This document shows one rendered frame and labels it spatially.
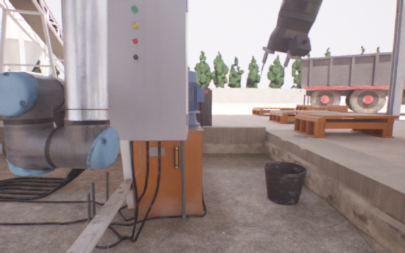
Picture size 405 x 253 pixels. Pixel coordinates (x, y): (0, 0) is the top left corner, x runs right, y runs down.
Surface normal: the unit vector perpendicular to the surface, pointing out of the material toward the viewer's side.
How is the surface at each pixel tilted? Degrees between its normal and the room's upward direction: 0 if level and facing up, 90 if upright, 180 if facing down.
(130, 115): 90
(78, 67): 87
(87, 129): 87
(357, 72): 90
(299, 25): 122
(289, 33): 111
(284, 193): 98
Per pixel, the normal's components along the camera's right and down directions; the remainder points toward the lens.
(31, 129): 0.69, 0.09
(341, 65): -0.52, 0.11
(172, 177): 0.11, 0.13
